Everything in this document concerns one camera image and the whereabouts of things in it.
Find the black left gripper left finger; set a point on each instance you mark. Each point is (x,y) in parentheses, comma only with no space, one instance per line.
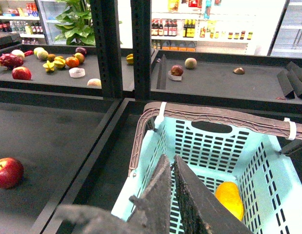
(152,209)

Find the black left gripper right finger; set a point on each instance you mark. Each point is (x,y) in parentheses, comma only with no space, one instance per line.
(200,211)

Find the yellow mango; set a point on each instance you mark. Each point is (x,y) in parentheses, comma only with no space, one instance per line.
(227,193)

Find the light blue plastic basket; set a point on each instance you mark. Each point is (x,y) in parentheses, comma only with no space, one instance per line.
(268,183)

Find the brown basket handle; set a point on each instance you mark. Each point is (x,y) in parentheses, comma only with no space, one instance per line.
(286,129)

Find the black produce tray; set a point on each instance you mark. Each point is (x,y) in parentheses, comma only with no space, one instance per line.
(212,82)
(75,151)

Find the black upper produce tray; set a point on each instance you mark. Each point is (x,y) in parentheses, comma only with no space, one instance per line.
(212,82)

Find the dark red passion fruit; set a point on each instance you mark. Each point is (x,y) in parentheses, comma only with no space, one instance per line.
(176,70)

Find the pale round melon fruit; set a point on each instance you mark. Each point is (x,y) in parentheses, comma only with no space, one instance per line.
(94,82)

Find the red apple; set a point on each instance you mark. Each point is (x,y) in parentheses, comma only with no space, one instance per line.
(21,73)
(11,172)

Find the green brown round fruit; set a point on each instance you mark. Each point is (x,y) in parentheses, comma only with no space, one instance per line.
(190,63)

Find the yellow star fruit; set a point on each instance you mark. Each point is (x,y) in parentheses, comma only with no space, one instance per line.
(130,59)
(49,66)

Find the orange persimmon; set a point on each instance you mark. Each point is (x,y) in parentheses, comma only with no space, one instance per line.
(72,62)

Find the glass door display fridge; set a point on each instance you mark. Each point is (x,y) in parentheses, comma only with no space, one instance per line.
(287,40)

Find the green potted plant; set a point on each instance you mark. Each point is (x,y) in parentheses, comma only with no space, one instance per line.
(75,23)

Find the pink dragon fruit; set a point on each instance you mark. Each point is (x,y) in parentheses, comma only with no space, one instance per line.
(10,61)

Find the black shelf post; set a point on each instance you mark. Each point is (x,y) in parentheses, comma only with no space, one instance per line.
(107,38)
(141,38)

